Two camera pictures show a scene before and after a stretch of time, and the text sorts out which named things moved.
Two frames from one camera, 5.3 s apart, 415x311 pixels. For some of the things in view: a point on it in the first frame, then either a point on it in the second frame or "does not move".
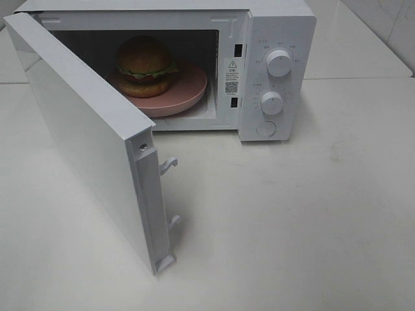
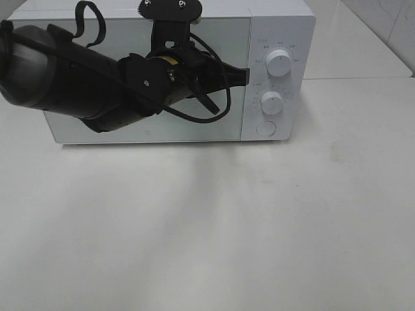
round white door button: x=266 y=128 does not move
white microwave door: x=112 y=141 -> x=199 y=120
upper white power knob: x=279 y=63 does not move
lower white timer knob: x=272 y=102 does not move
